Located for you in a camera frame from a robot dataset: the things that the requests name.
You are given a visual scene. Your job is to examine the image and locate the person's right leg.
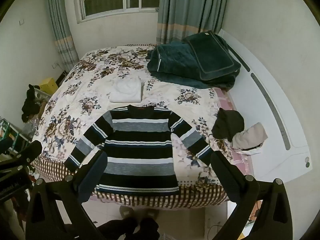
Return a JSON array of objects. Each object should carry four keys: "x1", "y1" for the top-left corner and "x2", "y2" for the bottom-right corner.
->
[{"x1": 135, "y1": 217, "x2": 160, "y2": 240}]

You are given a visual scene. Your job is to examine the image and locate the person's leg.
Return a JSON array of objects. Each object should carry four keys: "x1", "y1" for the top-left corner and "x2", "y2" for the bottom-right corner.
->
[
  {"x1": 96, "y1": 217, "x2": 138, "y2": 240},
  {"x1": 135, "y1": 217, "x2": 160, "y2": 240}
]

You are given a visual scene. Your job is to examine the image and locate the black hanging clothes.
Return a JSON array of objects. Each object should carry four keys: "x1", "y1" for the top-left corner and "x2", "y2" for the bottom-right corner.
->
[{"x1": 21, "y1": 84, "x2": 42, "y2": 123}]

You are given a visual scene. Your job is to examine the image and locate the white headboard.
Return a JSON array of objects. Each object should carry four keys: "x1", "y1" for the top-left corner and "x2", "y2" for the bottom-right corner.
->
[{"x1": 217, "y1": 28, "x2": 313, "y2": 181}]

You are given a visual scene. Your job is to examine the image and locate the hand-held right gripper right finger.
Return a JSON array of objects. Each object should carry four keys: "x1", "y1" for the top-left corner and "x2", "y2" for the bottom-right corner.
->
[{"x1": 210, "y1": 151, "x2": 293, "y2": 240}]

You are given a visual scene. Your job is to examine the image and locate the person's left leg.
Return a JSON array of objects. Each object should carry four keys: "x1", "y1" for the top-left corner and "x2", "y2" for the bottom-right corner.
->
[{"x1": 96, "y1": 217, "x2": 138, "y2": 240}]

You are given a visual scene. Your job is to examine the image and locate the grey slipper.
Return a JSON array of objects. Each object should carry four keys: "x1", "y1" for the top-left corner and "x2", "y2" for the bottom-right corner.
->
[
  {"x1": 119, "y1": 205, "x2": 137, "y2": 221},
  {"x1": 142, "y1": 208, "x2": 160, "y2": 222}
]

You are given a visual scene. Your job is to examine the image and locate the dark green quilt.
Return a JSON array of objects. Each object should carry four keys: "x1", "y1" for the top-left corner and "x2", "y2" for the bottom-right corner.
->
[{"x1": 146, "y1": 42, "x2": 238, "y2": 90}]

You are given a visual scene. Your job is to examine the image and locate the yellow box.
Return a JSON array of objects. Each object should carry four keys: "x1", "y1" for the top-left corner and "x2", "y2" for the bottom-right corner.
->
[{"x1": 39, "y1": 77, "x2": 59, "y2": 97}]

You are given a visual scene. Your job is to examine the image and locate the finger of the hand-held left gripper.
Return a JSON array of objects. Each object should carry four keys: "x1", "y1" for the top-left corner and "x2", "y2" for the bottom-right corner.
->
[{"x1": 0, "y1": 140, "x2": 43, "y2": 173}]

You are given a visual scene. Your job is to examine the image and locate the floral bedsheet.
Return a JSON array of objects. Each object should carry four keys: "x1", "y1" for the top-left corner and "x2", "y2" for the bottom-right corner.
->
[{"x1": 31, "y1": 44, "x2": 248, "y2": 209}]

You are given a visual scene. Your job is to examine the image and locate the white garment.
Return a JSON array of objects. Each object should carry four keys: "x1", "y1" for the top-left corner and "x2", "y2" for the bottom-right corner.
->
[{"x1": 109, "y1": 77, "x2": 146, "y2": 103}]

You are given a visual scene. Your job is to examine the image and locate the black garment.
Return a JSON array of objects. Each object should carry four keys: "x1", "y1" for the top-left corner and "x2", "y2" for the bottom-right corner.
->
[{"x1": 211, "y1": 107, "x2": 245, "y2": 142}]

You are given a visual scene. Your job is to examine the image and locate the striped knit sweater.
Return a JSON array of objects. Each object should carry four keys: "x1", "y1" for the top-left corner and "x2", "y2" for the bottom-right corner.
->
[{"x1": 64, "y1": 105, "x2": 218, "y2": 197}]

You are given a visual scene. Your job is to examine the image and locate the dark green pillow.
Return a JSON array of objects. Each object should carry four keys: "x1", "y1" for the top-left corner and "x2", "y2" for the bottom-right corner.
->
[{"x1": 184, "y1": 30, "x2": 242, "y2": 81}]

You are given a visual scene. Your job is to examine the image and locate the beige garment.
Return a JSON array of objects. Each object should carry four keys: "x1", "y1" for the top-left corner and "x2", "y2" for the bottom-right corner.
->
[{"x1": 231, "y1": 122, "x2": 269, "y2": 155}]

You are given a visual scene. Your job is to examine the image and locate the green white storage rack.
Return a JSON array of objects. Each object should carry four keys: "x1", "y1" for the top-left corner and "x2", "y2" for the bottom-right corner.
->
[{"x1": 0, "y1": 116, "x2": 32, "y2": 153}]

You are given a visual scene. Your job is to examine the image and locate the wide grey-blue curtain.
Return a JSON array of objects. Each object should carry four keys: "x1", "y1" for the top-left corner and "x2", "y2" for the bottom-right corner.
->
[{"x1": 156, "y1": 0, "x2": 231, "y2": 46}]

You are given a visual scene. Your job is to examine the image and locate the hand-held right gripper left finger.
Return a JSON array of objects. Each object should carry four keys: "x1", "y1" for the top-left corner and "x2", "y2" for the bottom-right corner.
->
[{"x1": 25, "y1": 150, "x2": 108, "y2": 240}]

